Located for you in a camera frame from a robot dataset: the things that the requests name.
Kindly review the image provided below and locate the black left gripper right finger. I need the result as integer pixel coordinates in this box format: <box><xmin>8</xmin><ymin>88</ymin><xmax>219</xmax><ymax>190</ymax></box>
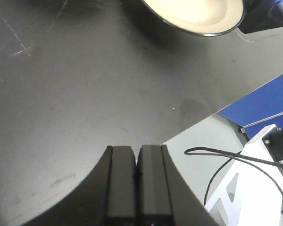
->
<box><xmin>136</xmin><ymin>144</ymin><xmax>221</xmax><ymax>226</ymax></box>

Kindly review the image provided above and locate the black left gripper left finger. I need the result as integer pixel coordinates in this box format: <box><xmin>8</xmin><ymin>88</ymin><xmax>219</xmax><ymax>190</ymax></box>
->
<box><xmin>21</xmin><ymin>145</ymin><xmax>136</xmax><ymax>226</ymax></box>

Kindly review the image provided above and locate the beige plate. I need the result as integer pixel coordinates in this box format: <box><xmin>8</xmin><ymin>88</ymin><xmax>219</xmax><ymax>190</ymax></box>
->
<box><xmin>143</xmin><ymin>0</ymin><xmax>244</xmax><ymax>37</ymax></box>

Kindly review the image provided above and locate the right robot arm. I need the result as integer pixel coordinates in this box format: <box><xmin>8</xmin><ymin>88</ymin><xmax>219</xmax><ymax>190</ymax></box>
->
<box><xmin>238</xmin><ymin>0</ymin><xmax>283</xmax><ymax>34</ymax></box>

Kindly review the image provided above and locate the blue white lab cabinet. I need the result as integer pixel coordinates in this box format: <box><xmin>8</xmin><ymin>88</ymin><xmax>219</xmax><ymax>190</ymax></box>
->
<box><xmin>219</xmin><ymin>74</ymin><xmax>283</xmax><ymax>138</ymax></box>

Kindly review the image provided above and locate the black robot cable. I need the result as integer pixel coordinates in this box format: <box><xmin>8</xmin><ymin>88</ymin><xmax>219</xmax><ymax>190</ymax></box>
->
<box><xmin>184</xmin><ymin>147</ymin><xmax>283</xmax><ymax>226</ymax></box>

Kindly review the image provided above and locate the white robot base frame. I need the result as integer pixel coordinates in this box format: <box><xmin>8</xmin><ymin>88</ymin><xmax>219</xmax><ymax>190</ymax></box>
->
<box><xmin>204</xmin><ymin>124</ymin><xmax>283</xmax><ymax>226</ymax></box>

